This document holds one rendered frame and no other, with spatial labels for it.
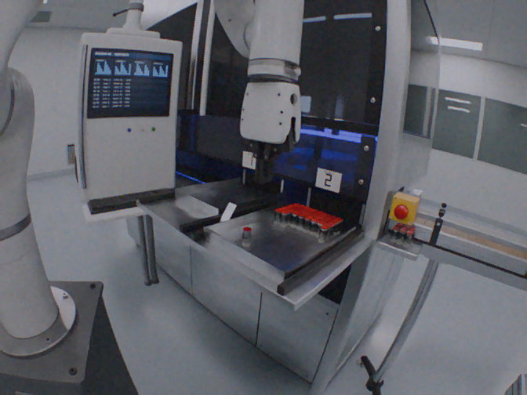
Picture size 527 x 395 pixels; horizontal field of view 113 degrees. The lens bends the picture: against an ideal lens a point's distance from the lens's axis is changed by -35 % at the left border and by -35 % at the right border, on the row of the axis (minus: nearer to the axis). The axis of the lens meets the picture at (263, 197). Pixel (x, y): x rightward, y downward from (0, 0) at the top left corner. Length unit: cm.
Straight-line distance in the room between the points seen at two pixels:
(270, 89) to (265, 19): 12
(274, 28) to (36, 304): 56
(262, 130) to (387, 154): 43
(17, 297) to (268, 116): 48
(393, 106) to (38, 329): 91
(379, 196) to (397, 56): 40
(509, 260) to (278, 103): 80
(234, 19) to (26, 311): 61
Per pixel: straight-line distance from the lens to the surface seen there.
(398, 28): 82
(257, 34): 45
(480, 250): 90
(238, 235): 72
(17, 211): 42
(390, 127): 76
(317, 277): 58
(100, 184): 128
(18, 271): 44
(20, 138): 47
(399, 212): 74
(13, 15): 40
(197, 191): 106
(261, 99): 44
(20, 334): 51
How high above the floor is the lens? 120
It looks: 18 degrees down
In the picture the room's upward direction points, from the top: 5 degrees clockwise
